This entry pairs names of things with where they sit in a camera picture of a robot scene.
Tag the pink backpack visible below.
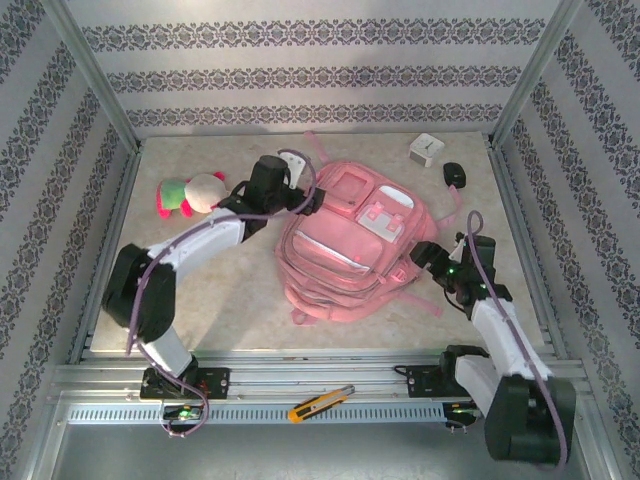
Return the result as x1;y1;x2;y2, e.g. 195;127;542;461
273;130;464;326

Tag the white pink green plush toy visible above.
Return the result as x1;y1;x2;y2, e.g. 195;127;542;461
156;171;229;220

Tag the black computer mouse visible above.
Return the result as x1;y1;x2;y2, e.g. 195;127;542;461
442;162;469;190

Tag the white square clock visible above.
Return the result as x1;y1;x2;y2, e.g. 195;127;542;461
408;133;446;169

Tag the yellow utility knife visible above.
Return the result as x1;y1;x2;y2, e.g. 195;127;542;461
287;383;356;425

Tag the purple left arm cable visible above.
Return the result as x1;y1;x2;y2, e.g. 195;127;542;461
124;147;319;440

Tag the aluminium side rail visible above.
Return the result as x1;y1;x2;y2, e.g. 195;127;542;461
487;144;571;361
69;147;144;365

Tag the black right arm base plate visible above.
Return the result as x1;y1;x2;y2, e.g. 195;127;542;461
394;364;496;400

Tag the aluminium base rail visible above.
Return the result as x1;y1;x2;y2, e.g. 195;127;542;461
49;349;586;401

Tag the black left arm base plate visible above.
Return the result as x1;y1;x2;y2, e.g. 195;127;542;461
139;367;232;401

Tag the aluminium frame post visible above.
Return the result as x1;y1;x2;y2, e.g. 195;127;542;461
487;0;586;150
42;0;144;151

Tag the slotted grey cable duct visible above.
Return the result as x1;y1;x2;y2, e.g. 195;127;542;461
64;402;447;426

